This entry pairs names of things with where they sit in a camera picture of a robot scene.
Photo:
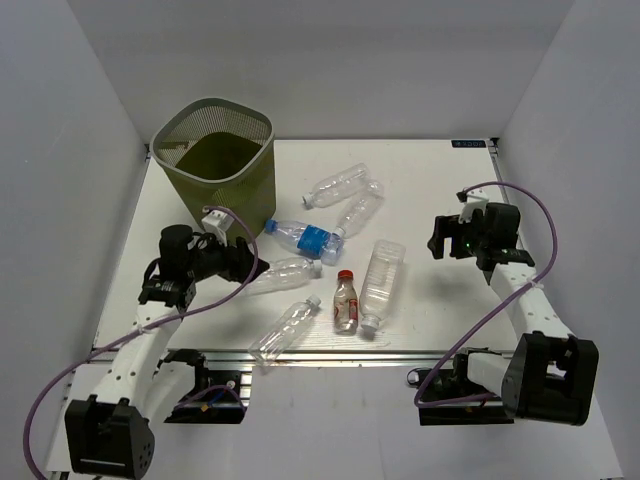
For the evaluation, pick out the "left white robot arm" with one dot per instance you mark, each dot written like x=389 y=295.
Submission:
x=109 y=433

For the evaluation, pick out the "small red cap bottle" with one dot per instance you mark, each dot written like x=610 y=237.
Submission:
x=346 y=312

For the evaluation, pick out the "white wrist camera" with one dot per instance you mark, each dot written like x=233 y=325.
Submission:
x=217 y=223
x=471 y=200

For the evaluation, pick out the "green mesh waste bin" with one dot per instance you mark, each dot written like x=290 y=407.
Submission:
x=219 y=153

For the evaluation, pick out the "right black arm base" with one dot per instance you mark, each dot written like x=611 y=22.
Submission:
x=457 y=400

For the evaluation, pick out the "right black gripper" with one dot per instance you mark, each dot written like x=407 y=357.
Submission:
x=449 y=226

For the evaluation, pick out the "dark blue table label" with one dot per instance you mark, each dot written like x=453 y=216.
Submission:
x=468 y=143

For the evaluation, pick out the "blue label blue cap bottle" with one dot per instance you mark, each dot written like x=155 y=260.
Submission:
x=306 y=240

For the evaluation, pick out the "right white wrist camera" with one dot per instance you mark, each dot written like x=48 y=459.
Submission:
x=471 y=200

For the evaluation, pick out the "clear bottle white cap top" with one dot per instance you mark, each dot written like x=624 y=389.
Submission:
x=337 y=187

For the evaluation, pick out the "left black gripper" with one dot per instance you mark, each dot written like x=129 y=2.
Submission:
x=240 y=262

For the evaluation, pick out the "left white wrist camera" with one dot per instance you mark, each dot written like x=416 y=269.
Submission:
x=217 y=223

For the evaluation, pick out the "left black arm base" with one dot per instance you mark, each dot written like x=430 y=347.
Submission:
x=215 y=396

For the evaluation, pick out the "large clear ribbed bottle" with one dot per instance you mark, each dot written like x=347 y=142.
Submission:
x=378 y=286

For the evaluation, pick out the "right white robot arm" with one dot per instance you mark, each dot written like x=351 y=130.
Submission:
x=551 y=374

